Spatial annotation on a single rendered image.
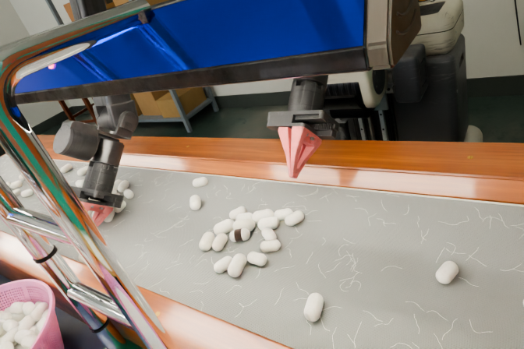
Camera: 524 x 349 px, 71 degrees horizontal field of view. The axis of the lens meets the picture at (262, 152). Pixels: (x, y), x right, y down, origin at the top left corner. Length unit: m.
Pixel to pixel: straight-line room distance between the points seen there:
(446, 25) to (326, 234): 0.86
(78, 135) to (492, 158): 0.70
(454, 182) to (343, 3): 0.41
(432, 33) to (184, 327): 1.08
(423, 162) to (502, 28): 1.88
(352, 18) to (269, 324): 0.37
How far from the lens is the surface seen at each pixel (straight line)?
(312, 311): 0.47
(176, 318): 0.53
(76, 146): 0.77
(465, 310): 0.48
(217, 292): 0.56
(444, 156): 0.66
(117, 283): 0.38
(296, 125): 0.57
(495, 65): 2.55
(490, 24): 2.47
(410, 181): 0.63
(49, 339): 0.68
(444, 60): 1.32
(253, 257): 0.56
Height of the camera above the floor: 1.12
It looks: 27 degrees down
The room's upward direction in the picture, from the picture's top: 19 degrees counter-clockwise
